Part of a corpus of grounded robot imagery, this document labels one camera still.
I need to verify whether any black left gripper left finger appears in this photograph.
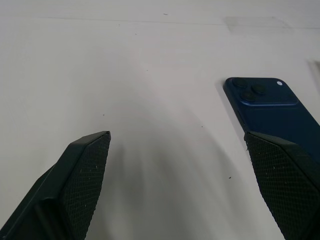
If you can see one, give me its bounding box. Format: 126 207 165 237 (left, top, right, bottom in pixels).
0 130 112 240

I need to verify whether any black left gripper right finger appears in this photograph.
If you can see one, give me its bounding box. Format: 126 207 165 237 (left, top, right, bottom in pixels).
244 130 320 240

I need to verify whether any dark blue smartphone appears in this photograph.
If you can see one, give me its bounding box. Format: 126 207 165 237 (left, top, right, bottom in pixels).
223 76 320 157

